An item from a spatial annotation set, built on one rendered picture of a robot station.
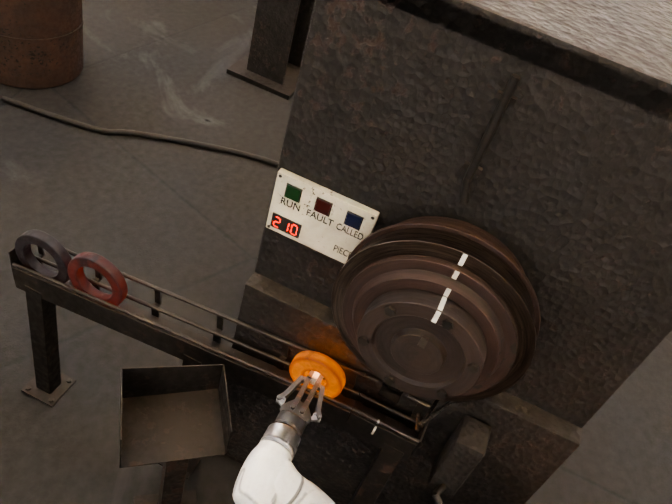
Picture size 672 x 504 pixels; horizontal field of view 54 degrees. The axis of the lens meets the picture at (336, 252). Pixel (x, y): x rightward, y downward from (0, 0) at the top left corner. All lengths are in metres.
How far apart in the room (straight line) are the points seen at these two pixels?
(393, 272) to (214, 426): 0.70
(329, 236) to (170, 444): 0.68
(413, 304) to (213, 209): 2.10
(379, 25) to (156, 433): 1.15
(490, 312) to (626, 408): 1.99
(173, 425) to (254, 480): 0.36
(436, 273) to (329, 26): 0.54
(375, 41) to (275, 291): 0.75
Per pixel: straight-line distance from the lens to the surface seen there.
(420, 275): 1.37
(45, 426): 2.55
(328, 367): 1.74
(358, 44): 1.38
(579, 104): 1.33
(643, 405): 3.40
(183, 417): 1.85
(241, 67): 4.49
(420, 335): 1.40
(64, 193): 3.37
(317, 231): 1.62
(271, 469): 1.58
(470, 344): 1.39
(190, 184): 3.47
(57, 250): 2.05
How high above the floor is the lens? 2.17
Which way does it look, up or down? 42 degrees down
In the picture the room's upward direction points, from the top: 18 degrees clockwise
